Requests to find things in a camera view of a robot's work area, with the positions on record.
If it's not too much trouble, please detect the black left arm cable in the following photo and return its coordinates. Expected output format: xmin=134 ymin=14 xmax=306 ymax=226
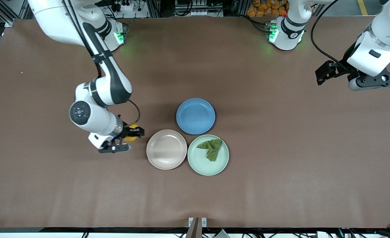
xmin=310 ymin=0 xmax=347 ymax=66

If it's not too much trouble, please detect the bag of orange fruits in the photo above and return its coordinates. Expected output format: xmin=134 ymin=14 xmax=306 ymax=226
xmin=247 ymin=0 xmax=291 ymax=18

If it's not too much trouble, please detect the beige pink plate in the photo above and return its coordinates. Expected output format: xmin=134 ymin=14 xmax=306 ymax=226
xmin=146 ymin=129 xmax=188 ymax=170

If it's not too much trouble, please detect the white power strip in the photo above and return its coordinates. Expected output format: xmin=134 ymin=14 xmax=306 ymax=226
xmin=111 ymin=0 xmax=149 ymax=19

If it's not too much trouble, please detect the aluminium frame profile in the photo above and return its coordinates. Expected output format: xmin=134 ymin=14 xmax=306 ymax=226
xmin=0 ymin=0 xmax=29 ymax=27

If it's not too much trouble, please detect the black electronics rack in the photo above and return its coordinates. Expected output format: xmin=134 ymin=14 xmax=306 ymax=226
xmin=174 ymin=0 xmax=223 ymax=17

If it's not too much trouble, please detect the brown table cover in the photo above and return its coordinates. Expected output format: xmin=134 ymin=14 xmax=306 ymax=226
xmin=0 ymin=17 xmax=390 ymax=229

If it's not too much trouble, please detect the blue plate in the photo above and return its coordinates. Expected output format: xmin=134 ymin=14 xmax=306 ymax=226
xmin=176 ymin=98 xmax=216 ymax=135

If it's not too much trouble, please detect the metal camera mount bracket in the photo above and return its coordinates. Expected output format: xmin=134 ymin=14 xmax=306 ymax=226
xmin=188 ymin=217 xmax=207 ymax=238

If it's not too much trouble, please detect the mint green plate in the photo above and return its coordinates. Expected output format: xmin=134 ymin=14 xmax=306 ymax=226
xmin=187 ymin=134 xmax=230 ymax=176

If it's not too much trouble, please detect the green lettuce leaf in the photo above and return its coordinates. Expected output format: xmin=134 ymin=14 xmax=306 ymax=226
xmin=196 ymin=139 xmax=223 ymax=162

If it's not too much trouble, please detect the yellow lemon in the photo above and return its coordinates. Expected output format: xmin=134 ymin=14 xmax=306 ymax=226
xmin=124 ymin=123 xmax=139 ymax=143

